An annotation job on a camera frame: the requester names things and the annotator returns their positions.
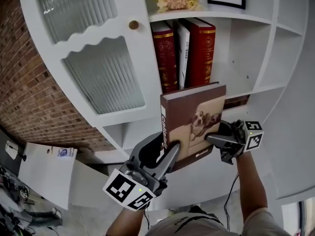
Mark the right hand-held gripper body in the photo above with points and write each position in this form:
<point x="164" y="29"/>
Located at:
<point x="248" y="138"/>

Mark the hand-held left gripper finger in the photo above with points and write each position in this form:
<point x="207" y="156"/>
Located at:
<point x="136" y="148"/>
<point x="169" y="158"/>

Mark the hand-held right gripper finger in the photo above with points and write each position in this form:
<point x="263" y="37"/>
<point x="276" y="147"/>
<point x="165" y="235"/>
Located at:
<point x="226" y="128"/>
<point x="219" y="139"/>

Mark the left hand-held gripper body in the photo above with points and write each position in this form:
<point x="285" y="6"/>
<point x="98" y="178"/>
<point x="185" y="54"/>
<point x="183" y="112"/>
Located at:
<point x="123" y="185"/>

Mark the brown book with dog picture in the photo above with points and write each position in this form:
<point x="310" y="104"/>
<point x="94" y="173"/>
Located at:
<point x="194" y="107"/>

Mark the white bookshelf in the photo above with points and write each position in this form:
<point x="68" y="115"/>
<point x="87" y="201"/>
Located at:
<point x="261" y="53"/>

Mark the person's right forearm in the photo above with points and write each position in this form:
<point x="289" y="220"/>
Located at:
<point x="251" y="181"/>

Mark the person's left forearm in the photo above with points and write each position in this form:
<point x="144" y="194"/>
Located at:
<point x="125" y="221"/>

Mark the thick red gold-print book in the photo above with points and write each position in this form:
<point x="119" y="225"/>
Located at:
<point x="201" y="55"/>

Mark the white book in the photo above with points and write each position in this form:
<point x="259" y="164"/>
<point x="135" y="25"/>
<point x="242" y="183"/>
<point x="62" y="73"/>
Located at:
<point x="184" y="53"/>

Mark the thin red gold-print book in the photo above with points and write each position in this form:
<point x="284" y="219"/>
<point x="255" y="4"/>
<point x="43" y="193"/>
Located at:
<point x="164" y="55"/>

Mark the person's grey shirt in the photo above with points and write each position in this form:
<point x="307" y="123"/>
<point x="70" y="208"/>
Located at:
<point x="197" y="226"/>

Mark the white side cabinet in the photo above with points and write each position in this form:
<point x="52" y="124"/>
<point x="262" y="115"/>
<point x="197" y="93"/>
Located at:
<point x="44" y="173"/>

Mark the round wooden door knob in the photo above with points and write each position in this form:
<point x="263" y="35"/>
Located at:
<point x="134" y="25"/>

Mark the white ribbed-glass cabinet door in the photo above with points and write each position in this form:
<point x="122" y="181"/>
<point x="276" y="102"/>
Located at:
<point x="103" y="28"/>

